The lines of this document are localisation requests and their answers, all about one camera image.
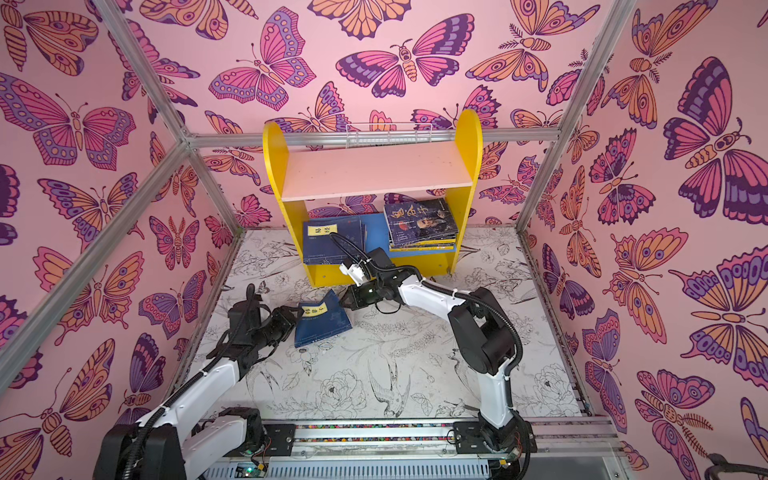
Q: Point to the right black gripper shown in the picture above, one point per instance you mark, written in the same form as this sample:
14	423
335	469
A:
360	294

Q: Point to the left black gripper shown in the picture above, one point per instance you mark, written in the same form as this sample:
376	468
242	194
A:
285	320

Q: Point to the dark blue portrait book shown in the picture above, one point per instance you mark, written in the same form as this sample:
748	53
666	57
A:
416	222

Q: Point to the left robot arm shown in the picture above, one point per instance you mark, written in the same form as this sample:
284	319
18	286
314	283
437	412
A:
172	441

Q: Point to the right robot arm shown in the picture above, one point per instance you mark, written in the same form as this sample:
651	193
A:
485	336

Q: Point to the yellow pink blue bookshelf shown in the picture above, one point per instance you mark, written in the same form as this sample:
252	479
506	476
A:
402	167

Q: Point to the small green circuit board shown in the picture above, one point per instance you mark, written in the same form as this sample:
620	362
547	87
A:
250	470

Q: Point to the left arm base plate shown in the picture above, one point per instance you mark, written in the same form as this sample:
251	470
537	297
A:
278	440

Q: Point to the white wire basket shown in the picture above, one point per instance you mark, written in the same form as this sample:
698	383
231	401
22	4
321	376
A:
390	133

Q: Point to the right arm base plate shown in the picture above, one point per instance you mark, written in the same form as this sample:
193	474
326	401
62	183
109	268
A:
479	437

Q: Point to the aluminium frame bars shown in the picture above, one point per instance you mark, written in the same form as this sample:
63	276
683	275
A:
44	318

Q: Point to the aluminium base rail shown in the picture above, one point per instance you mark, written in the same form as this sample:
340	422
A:
424	449

